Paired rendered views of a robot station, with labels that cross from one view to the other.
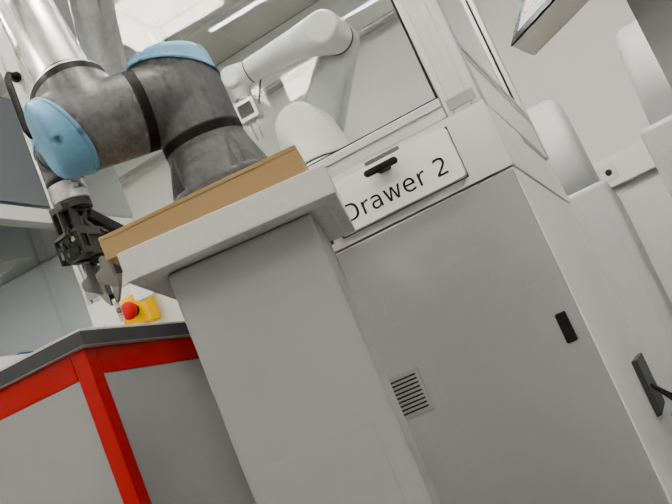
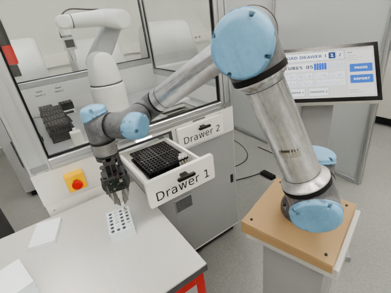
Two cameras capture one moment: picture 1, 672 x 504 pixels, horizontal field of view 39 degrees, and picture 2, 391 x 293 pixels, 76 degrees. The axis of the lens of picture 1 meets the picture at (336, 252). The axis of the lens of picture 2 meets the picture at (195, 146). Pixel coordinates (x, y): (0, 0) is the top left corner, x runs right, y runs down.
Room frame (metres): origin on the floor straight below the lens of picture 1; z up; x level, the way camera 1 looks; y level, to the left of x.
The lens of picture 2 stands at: (1.09, 0.79, 1.40)
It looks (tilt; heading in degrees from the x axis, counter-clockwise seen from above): 27 degrees down; 311
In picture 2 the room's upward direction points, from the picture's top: 8 degrees counter-clockwise
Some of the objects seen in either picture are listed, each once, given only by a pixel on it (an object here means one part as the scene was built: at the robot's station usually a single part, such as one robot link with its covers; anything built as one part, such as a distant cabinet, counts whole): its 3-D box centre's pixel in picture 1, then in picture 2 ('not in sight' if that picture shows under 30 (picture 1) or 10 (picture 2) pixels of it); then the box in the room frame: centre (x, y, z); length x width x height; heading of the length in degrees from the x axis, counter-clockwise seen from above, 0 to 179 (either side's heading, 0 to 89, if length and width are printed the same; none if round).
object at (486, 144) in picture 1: (355, 249); (121, 124); (2.41, -0.05, 0.87); 1.02 x 0.95 x 0.14; 72
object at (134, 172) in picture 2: not in sight; (157, 161); (1.86, 0.17, 0.86); 0.40 x 0.26 x 0.06; 162
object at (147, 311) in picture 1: (138, 310); (75, 181); (2.05, 0.46, 0.88); 0.07 x 0.05 x 0.07; 72
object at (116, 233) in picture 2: not in sight; (120, 223); (1.78, 0.46, 0.78); 0.12 x 0.08 x 0.04; 151
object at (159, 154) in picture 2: not in sight; (159, 161); (1.85, 0.18, 0.87); 0.22 x 0.18 x 0.06; 162
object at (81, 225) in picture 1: (80, 232); (112, 171); (1.76, 0.44, 1.00); 0.09 x 0.08 x 0.12; 151
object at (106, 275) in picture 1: (107, 278); (125, 194); (1.75, 0.43, 0.90); 0.06 x 0.03 x 0.09; 151
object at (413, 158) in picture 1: (392, 183); (201, 131); (1.87, -0.16, 0.87); 0.29 x 0.02 x 0.11; 72
